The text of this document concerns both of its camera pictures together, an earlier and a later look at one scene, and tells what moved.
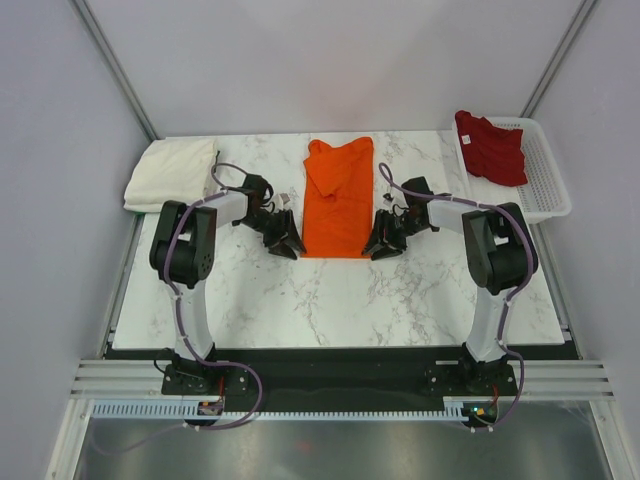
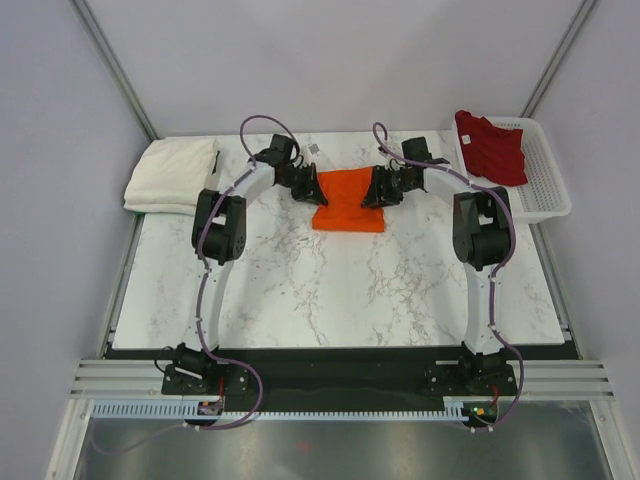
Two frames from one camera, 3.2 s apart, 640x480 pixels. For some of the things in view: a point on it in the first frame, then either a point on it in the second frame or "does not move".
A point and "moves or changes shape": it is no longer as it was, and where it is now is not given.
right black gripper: x=388 y=246 → x=377 y=197
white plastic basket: x=545 y=194 does not move
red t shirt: x=492 y=151 does not move
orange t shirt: x=338 y=199 moves or changes shape
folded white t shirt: x=172 y=170 does not move
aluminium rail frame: x=117 y=378 does not move
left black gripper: x=286 y=237 → x=310 y=186
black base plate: x=338 y=374 does not move
